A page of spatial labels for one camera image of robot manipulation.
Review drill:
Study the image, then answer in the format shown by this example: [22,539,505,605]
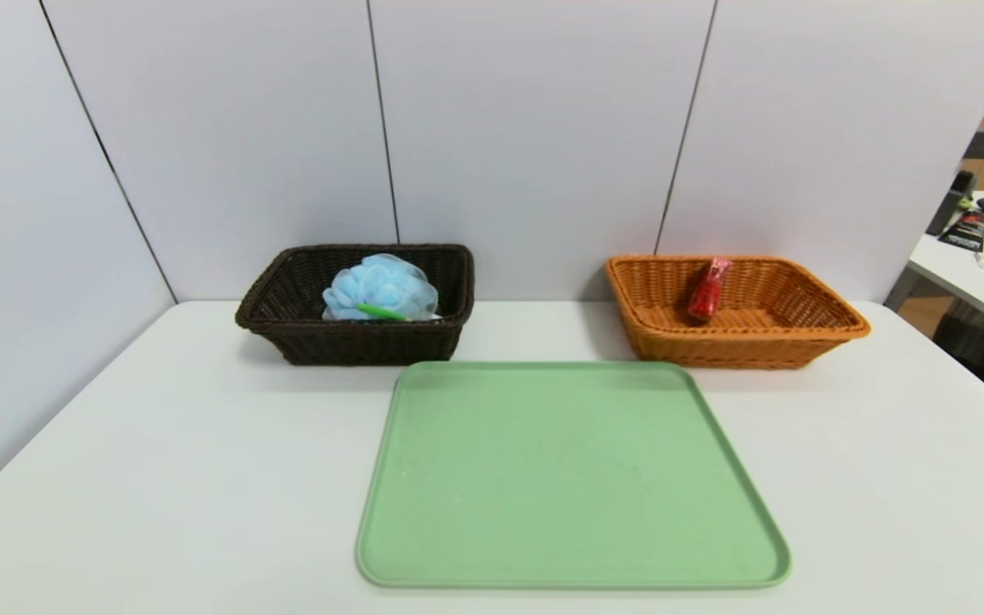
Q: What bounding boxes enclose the blue mesh bath sponge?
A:
[322,254,440,323]

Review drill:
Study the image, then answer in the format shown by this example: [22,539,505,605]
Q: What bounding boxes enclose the dark brown wicker basket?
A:
[235,244,476,366]

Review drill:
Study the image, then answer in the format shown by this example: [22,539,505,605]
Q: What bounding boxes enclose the orange wicker basket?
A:
[605,255,871,370]

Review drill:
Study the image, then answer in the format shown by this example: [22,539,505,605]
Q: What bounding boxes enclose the light green plastic tray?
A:
[355,360,792,590]

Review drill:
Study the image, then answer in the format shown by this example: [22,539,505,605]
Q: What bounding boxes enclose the black stand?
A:
[926,171,975,237]

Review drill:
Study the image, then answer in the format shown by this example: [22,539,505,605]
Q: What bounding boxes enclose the black printed packet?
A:
[936,211,984,251]

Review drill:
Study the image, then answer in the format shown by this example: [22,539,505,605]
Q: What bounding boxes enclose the white side table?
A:
[883,190,984,336]

